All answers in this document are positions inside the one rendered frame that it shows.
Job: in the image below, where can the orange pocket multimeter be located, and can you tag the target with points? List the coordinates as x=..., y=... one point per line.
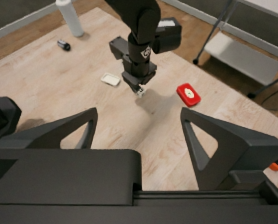
x=274, y=166

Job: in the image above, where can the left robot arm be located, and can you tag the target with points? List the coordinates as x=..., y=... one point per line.
x=143, y=18

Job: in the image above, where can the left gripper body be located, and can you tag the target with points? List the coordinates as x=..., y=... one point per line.
x=142, y=72

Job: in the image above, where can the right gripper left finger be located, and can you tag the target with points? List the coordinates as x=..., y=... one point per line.
x=50, y=135

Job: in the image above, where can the white bottle with blue cap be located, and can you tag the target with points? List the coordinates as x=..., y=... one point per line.
x=69, y=14

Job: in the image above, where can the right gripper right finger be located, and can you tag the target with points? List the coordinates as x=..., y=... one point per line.
x=240, y=149

